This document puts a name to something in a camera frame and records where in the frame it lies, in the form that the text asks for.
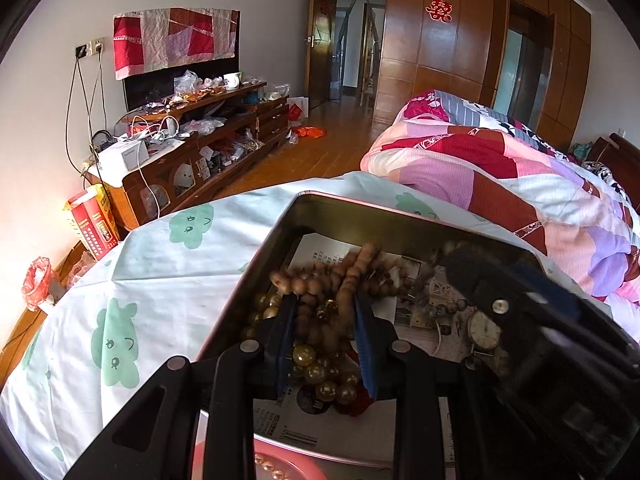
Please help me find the white pearl necklace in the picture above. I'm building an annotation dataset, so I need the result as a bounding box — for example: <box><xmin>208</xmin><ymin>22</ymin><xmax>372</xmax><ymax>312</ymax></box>
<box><xmin>252</xmin><ymin>453</ymin><xmax>294</xmax><ymax>480</ymax></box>

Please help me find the red plastic bag bin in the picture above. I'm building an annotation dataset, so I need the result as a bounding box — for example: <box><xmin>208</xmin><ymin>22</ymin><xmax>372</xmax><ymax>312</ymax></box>
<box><xmin>22</xmin><ymin>257</ymin><xmax>54</xmax><ymax>311</ymax></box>

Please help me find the golden pearl necklace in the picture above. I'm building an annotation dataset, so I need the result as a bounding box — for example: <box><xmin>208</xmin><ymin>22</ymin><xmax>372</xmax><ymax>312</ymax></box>
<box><xmin>244</xmin><ymin>291</ymin><xmax>369</xmax><ymax>413</ymax></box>

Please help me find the gold face wristwatch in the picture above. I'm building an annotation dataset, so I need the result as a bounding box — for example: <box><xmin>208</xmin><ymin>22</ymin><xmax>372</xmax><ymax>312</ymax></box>
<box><xmin>462</xmin><ymin>310</ymin><xmax>509</xmax><ymax>377</ymax></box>

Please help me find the black television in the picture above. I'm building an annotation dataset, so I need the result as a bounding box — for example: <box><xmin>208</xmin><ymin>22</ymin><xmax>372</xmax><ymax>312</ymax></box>
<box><xmin>120</xmin><ymin>29</ymin><xmax>240</xmax><ymax>110</ymax></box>

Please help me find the pink plastic bangle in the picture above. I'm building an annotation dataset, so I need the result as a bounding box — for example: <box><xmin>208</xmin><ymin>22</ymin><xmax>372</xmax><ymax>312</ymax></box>
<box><xmin>192</xmin><ymin>435</ymin><xmax>329</xmax><ymax>480</ymax></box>

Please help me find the wooden tv cabinet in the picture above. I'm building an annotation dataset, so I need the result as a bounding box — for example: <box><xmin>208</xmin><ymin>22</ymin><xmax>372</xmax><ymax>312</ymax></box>
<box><xmin>86</xmin><ymin>81</ymin><xmax>288</xmax><ymax>231</ymax></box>

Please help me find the red yellow carton box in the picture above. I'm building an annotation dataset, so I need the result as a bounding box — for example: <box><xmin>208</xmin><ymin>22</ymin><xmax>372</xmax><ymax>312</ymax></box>
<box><xmin>63</xmin><ymin>184</ymin><xmax>120</xmax><ymax>260</ymax></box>

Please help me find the brown wooden bead necklace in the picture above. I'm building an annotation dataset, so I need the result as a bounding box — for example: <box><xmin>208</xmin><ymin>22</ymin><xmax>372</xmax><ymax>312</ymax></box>
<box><xmin>268</xmin><ymin>242</ymin><xmax>409</xmax><ymax>356</ymax></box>

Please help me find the wall power socket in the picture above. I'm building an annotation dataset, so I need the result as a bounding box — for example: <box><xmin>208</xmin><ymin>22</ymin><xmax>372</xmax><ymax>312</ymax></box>
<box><xmin>75</xmin><ymin>38</ymin><xmax>104</xmax><ymax>60</ymax></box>

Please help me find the pink patchwork quilt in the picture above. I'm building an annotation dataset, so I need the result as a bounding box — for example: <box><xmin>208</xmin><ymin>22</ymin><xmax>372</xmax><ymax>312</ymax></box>
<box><xmin>360</xmin><ymin>89</ymin><xmax>639</xmax><ymax>338</ymax></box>

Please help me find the wooden wardrobe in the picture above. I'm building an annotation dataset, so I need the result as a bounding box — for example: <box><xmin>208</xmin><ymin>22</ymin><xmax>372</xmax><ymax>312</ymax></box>
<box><xmin>373</xmin><ymin>0</ymin><xmax>591</xmax><ymax>151</ymax></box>

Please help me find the pink Genji tin box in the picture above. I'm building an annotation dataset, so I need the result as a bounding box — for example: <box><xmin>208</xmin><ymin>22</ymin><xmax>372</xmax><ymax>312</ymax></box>
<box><xmin>194</xmin><ymin>193</ymin><xmax>535</xmax><ymax>479</ymax></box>

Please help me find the red double happiness sticker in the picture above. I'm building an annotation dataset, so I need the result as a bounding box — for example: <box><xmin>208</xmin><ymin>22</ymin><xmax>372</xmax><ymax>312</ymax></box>
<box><xmin>425</xmin><ymin>0</ymin><xmax>454</xmax><ymax>23</ymax></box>

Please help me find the wooden bed headboard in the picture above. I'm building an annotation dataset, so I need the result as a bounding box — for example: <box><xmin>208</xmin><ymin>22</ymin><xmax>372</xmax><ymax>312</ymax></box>
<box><xmin>587</xmin><ymin>133</ymin><xmax>640</xmax><ymax>211</ymax></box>

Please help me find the red patchwork tv cover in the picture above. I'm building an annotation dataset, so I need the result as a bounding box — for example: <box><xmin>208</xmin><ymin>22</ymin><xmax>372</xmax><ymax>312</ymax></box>
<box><xmin>113</xmin><ymin>6</ymin><xmax>241</xmax><ymax>80</ymax></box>

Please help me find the wooden door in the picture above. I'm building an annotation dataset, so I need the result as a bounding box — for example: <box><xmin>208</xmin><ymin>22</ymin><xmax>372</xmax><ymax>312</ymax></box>
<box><xmin>305</xmin><ymin>0</ymin><xmax>337</xmax><ymax>110</ymax></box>

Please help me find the orange cloth on floor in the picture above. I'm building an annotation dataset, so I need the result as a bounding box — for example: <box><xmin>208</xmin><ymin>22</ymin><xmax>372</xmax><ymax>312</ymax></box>
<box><xmin>292</xmin><ymin>126</ymin><xmax>326</xmax><ymax>139</ymax></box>

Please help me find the white appliance box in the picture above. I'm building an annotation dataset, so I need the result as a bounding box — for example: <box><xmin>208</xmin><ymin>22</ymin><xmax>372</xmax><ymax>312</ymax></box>
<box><xmin>98</xmin><ymin>140</ymin><xmax>150</xmax><ymax>174</ymax></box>

